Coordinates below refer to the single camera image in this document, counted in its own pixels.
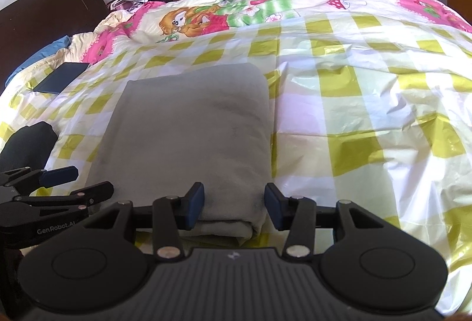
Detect grey pants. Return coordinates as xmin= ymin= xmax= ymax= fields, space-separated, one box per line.
xmin=87 ymin=63 xmax=273 ymax=242

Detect black folded garment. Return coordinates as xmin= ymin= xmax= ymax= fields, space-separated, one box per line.
xmin=1 ymin=122 xmax=58 ymax=172

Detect dark blue notebook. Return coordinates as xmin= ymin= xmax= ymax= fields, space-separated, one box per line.
xmin=33 ymin=62 xmax=89 ymax=95

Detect blue pillow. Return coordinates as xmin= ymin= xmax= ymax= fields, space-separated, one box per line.
xmin=5 ymin=35 xmax=72 ymax=86

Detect yellow checkered plastic sheet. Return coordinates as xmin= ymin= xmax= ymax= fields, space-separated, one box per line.
xmin=1 ymin=8 xmax=471 ymax=314

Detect dark wooden headboard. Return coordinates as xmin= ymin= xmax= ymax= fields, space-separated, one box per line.
xmin=0 ymin=0 xmax=108 ymax=89

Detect clutter beside headboard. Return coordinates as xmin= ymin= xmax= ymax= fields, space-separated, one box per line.
xmin=106 ymin=0 xmax=152 ymax=12

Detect floral cartoon quilt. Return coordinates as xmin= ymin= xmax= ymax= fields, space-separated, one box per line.
xmin=81 ymin=0 xmax=471 ymax=64

